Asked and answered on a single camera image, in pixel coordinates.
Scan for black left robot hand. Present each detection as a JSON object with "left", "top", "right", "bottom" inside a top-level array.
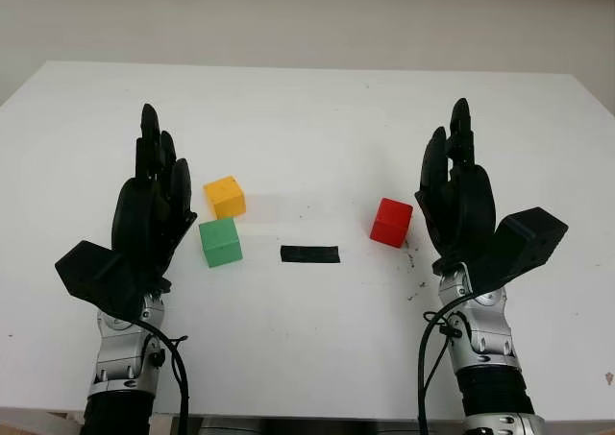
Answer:
[{"left": 110, "top": 102, "right": 199, "bottom": 295}]

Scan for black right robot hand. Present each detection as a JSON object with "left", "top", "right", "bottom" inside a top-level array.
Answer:
[{"left": 414, "top": 97, "right": 499, "bottom": 273}]

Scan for red wooden block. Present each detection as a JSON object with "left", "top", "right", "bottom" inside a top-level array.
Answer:
[{"left": 368, "top": 197, "right": 414, "bottom": 249}]

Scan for green wooden block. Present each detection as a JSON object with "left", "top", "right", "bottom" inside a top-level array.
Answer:
[{"left": 198, "top": 217, "right": 244, "bottom": 269}]

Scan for yellow wooden block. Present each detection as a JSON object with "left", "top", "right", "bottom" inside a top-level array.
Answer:
[{"left": 202, "top": 175, "right": 248, "bottom": 220}]

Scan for black tape strip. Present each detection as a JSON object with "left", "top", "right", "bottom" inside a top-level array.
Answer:
[{"left": 279, "top": 245, "right": 342, "bottom": 265}]

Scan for brown wooden board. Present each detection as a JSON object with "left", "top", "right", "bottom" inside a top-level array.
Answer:
[{"left": 0, "top": 409, "right": 87, "bottom": 435}]

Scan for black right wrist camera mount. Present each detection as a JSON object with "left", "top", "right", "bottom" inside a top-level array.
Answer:
[{"left": 473, "top": 206, "right": 570, "bottom": 295}]

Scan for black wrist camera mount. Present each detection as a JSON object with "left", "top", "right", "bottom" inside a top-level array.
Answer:
[
  {"left": 54, "top": 240, "right": 167, "bottom": 324},
  {"left": 473, "top": 206, "right": 570, "bottom": 295}
]

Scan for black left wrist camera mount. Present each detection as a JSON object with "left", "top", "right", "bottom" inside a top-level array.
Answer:
[{"left": 54, "top": 240, "right": 167, "bottom": 324}]

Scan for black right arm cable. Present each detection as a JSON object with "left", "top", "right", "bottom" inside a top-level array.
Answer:
[{"left": 417, "top": 293, "right": 477, "bottom": 435}]

